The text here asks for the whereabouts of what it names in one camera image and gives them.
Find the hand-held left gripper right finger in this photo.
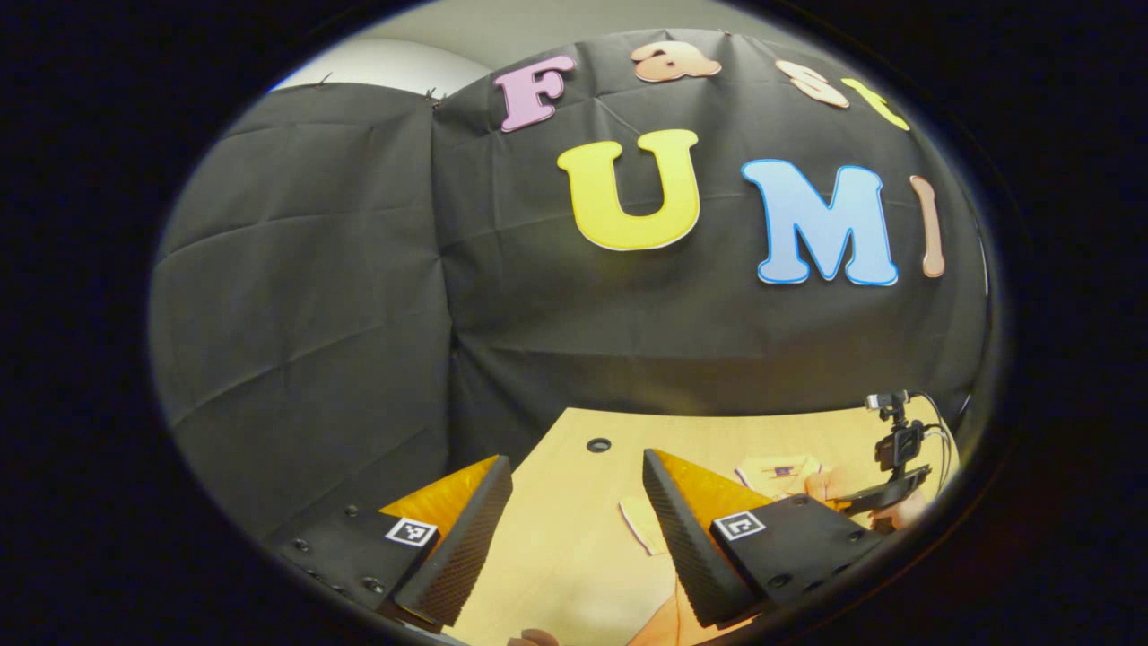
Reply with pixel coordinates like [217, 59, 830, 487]
[641, 448, 886, 629]

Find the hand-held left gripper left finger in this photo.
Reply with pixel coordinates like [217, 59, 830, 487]
[265, 454, 514, 629]

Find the orange T-shirt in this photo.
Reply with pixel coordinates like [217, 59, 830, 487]
[617, 453, 848, 646]

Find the black backdrop cloth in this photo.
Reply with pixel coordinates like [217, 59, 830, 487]
[148, 29, 992, 539]

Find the black camera cable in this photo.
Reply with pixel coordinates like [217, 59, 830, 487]
[909, 391, 957, 469]

